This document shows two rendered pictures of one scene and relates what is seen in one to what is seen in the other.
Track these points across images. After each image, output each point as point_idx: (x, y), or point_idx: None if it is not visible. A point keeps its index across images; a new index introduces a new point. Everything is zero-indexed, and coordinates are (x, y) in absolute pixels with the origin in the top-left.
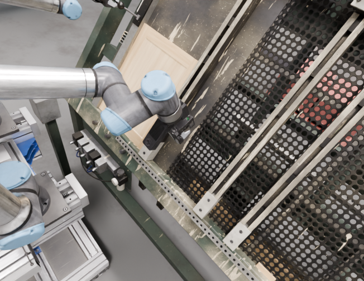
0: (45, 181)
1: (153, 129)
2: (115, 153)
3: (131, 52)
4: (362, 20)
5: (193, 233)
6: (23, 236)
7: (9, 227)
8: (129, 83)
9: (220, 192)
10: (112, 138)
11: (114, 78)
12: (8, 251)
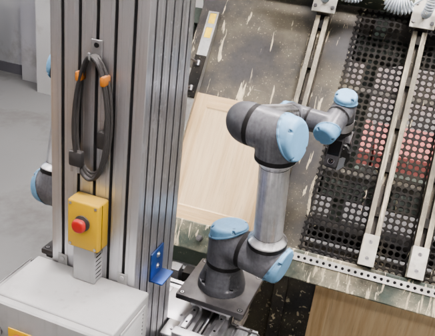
0: None
1: (330, 148)
2: None
3: (191, 129)
4: (419, 35)
5: (369, 293)
6: (291, 252)
7: (283, 242)
8: (202, 165)
9: (379, 227)
10: (206, 239)
11: (306, 107)
12: (230, 335)
